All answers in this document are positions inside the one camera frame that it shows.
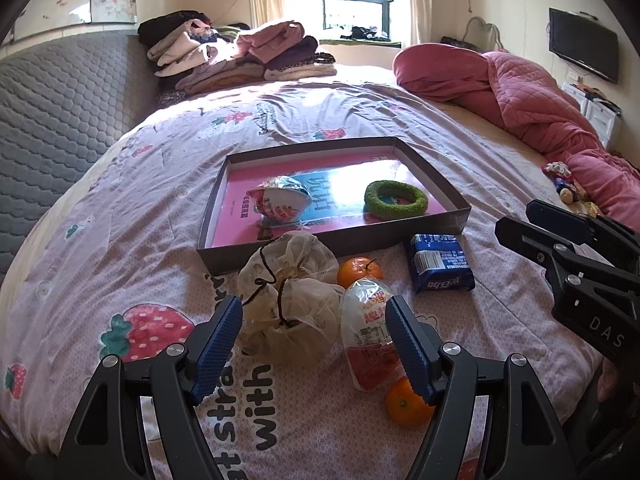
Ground pile of folded clothes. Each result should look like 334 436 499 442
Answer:
137 10 338 96

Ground pink quilt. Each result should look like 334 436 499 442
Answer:
392 44 640 231

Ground red white egg toy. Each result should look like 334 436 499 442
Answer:
340 277 408 392

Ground blue white wrapped egg toy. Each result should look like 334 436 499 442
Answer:
248 175 309 224

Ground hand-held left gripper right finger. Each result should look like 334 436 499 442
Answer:
384 295 568 480

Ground black wall television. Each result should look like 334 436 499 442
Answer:
548 7 621 84

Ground orange tangerine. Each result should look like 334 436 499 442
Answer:
385 377 436 428
336 256 384 291

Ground white headboard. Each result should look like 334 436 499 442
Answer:
462 16 506 53

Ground small colourful plush toy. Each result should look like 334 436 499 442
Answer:
542 161 589 205

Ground grey quilted mattress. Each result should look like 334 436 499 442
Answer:
0 32 161 273

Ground dark items on windowsill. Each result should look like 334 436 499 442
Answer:
349 24 392 42

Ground shallow cardboard box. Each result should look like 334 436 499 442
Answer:
196 136 472 277

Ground white drawer cabinet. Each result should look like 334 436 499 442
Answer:
562 82 624 149

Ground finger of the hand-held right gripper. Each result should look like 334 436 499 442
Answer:
525 199 640 273
494 216 603 282

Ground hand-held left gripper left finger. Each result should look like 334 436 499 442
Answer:
60 295 244 480

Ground blue snack packet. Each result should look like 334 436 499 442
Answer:
404 232 477 295

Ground strawberry printed bedsheet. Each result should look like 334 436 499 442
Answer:
0 77 606 480

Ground white mesh drawstring bag bundle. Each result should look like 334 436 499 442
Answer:
236 231 346 366

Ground green fuzzy ring toy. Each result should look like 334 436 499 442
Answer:
363 178 429 221

